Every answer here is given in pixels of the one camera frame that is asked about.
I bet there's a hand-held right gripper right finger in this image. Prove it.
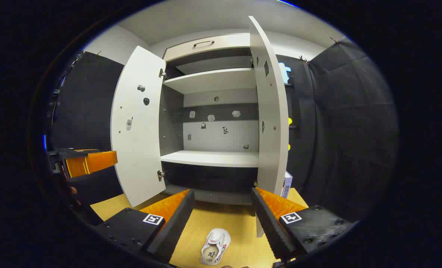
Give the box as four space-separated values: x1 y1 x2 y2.
251 187 355 263

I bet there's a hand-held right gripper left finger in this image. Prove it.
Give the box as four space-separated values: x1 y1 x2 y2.
95 189 195 263

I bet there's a white canvas shoe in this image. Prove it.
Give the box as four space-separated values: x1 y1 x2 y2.
201 228 231 265

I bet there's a white cabinet door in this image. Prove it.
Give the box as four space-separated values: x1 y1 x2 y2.
110 45 166 208
248 16 289 239

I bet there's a white grey shoe cabinet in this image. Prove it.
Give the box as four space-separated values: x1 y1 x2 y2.
158 33 260 216

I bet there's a white cabinet drawer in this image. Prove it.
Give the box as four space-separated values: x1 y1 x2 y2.
163 33 251 62

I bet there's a purple and white book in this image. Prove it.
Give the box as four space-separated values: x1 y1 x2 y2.
282 171 293 198

